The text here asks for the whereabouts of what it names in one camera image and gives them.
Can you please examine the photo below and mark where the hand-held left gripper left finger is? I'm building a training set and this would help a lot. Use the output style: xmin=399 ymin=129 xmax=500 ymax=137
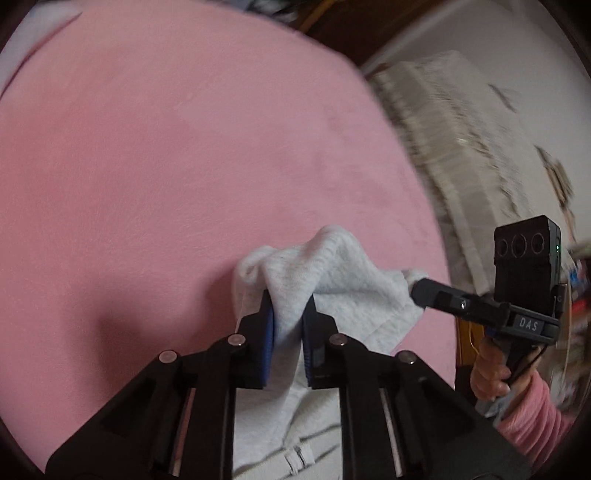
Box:
xmin=45 ymin=290 xmax=277 ymax=480

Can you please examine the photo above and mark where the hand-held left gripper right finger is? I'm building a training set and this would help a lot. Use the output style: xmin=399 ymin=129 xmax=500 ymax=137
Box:
xmin=302 ymin=295 xmax=532 ymax=480

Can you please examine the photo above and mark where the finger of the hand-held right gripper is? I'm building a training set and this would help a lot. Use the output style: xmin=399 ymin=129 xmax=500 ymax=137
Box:
xmin=410 ymin=276 xmax=512 ymax=326

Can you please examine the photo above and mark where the white knit garment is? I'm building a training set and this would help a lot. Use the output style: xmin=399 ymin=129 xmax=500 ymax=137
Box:
xmin=231 ymin=225 xmax=428 ymax=480

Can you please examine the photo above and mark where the person's right hand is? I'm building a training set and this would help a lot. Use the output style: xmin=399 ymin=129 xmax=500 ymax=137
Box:
xmin=470 ymin=339 xmax=539 ymax=403

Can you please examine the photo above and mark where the yellow wooden drawer cabinet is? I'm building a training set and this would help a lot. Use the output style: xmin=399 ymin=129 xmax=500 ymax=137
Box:
xmin=455 ymin=316 xmax=485 ymax=385

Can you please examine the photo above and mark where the blurred colourful clutter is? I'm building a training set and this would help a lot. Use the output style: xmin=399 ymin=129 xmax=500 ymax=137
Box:
xmin=560 ymin=247 xmax=591 ymax=416

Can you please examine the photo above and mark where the white lace-covered furniture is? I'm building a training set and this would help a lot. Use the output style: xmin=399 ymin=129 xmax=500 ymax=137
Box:
xmin=369 ymin=48 xmax=579 ymax=297

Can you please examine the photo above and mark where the pink blanket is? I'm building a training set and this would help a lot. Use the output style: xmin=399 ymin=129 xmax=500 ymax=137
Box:
xmin=0 ymin=4 xmax=463 ymax=472

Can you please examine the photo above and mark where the white bed sheet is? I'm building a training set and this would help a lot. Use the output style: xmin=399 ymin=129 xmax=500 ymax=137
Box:
xmin=0 ymin=0 xmax=85 ymax=95

